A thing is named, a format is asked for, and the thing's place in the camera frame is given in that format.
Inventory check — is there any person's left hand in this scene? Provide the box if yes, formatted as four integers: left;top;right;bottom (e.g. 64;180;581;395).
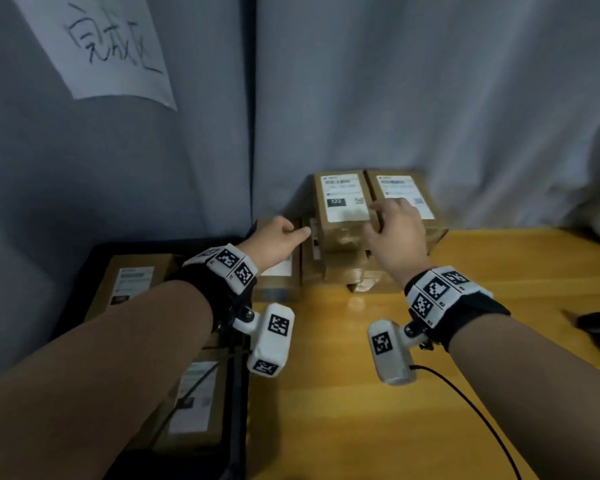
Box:
237;216;312;275

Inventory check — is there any person's left forearm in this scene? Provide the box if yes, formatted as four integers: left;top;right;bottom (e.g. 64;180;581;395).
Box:
0;279;215;480

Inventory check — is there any person's right forearm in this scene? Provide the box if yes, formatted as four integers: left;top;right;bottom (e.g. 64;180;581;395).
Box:
447;314;600;480

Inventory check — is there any parcel labelled 150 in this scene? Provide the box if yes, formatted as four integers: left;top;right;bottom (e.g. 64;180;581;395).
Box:
125;347;231;455
82;253;177;323

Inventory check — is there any person's right hand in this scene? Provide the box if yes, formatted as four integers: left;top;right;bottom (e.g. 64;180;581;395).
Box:
362;197;436;291

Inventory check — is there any black wristband with marker tags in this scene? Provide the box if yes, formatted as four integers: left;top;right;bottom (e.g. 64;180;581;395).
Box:
165;243;259;335
403;265;512;351

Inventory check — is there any black plastic crate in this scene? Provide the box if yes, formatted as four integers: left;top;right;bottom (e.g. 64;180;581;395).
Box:
49;237;253;480

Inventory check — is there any white paper sheet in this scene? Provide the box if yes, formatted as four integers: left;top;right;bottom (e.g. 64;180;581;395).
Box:
12;0;179;111

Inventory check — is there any black camera cable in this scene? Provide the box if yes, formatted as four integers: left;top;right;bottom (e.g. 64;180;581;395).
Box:
409;364;523;480
149;344;251;445

